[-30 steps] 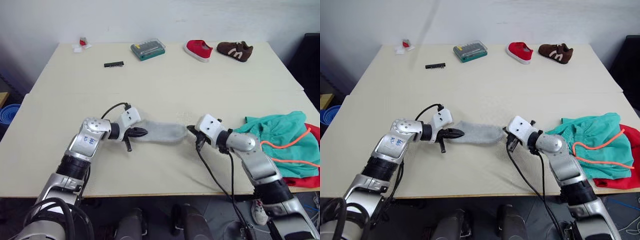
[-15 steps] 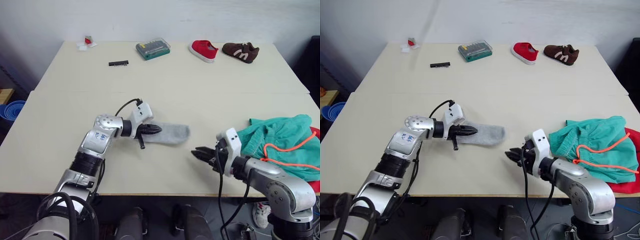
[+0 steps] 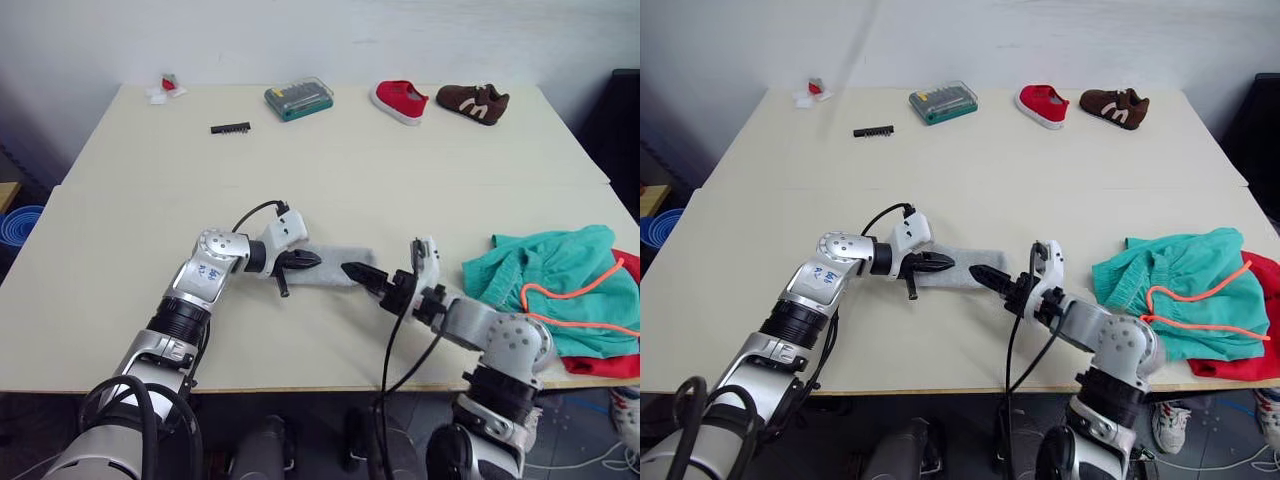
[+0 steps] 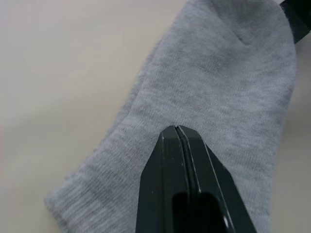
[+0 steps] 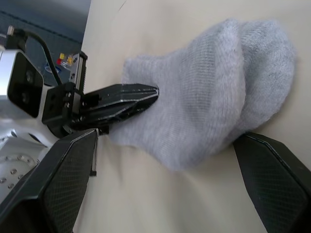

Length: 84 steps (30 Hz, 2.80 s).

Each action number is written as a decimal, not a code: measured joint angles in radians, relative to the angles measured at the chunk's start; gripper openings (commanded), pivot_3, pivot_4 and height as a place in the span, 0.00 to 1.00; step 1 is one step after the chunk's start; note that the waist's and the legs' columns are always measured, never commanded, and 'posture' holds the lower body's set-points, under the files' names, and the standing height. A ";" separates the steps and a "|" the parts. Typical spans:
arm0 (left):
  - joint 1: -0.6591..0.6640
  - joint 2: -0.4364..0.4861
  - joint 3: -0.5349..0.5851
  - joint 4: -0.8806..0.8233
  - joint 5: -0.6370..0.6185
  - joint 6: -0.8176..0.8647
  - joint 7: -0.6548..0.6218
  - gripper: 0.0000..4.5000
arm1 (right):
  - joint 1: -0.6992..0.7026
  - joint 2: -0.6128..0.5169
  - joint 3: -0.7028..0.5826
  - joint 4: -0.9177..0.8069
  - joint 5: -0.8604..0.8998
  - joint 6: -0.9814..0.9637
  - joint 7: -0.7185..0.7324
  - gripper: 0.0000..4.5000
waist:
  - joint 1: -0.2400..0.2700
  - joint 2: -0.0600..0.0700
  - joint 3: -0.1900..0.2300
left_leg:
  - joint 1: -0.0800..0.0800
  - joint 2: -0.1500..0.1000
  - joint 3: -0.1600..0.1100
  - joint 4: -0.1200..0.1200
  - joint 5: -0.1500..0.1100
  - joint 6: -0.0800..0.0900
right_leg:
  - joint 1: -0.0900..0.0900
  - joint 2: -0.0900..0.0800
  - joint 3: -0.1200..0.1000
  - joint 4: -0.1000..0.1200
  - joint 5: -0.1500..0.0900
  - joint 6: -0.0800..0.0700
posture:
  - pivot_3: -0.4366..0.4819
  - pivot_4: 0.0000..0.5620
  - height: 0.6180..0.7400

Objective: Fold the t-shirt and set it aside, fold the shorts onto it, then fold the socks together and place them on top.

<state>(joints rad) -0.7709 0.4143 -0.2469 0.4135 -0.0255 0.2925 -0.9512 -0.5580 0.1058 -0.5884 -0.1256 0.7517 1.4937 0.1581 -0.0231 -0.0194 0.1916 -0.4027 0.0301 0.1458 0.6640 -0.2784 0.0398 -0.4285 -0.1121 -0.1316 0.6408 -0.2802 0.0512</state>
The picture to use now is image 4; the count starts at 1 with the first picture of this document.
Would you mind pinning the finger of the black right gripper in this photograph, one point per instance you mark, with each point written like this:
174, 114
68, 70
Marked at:
301, 21

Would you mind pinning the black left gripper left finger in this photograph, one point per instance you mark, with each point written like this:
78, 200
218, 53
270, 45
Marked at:
165, 184

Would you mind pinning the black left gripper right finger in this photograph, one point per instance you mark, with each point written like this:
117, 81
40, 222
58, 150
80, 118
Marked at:
211, 194

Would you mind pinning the grey sock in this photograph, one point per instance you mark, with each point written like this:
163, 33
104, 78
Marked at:
194, 85

